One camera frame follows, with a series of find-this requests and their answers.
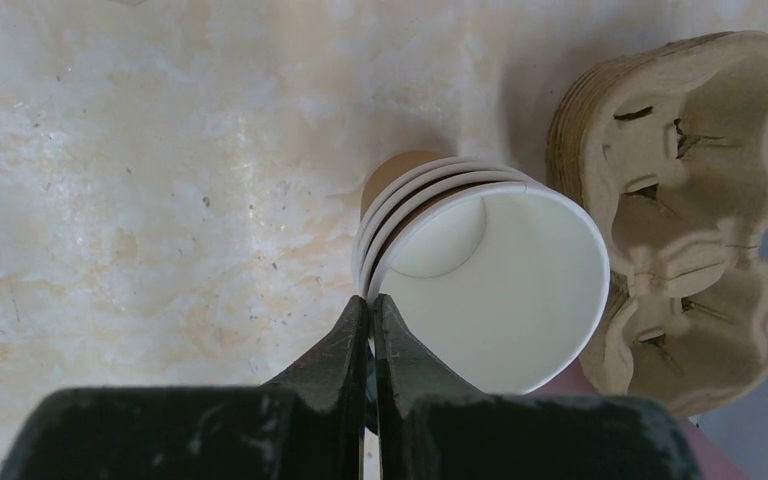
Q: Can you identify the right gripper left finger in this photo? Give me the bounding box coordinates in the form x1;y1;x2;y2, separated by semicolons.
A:
0;296;370;479

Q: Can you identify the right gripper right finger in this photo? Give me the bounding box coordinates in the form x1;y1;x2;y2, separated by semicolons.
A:
371;295;702;479

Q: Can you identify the stack of paper cups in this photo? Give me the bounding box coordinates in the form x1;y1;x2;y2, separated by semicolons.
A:
352;151;610;394

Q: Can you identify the cardboard cup carrier stack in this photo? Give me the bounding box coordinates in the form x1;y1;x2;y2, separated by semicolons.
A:
546;31;768;417

